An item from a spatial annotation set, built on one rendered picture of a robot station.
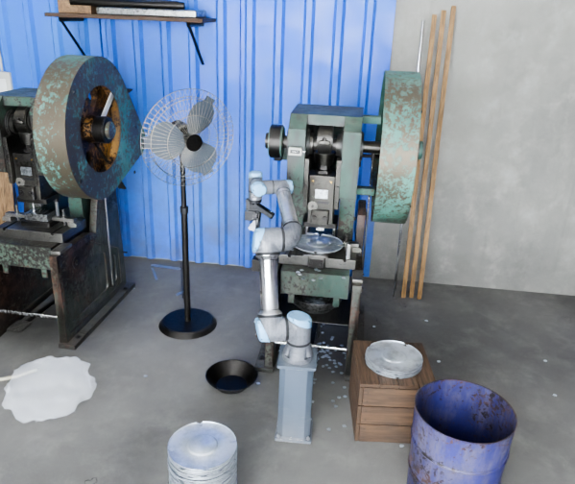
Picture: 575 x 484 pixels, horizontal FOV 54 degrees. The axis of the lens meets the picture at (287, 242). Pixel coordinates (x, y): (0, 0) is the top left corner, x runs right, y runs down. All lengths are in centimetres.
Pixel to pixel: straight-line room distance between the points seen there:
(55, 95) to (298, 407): 202
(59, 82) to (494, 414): 269
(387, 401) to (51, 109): 226
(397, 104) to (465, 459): 162
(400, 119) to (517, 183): 193
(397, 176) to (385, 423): 123
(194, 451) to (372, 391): 91
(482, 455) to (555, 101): 278
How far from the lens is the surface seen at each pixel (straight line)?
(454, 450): 249
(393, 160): 283
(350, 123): 311
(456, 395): 283
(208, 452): 254
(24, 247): 379
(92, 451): 309
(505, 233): 472
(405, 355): 305
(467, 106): 441
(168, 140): 338
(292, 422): 297
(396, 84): 299
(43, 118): 327
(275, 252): 266
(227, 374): 348
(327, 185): 320
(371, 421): 301
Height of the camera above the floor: 201
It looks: 22 degrees down
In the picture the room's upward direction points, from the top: 2 degrees clockwise
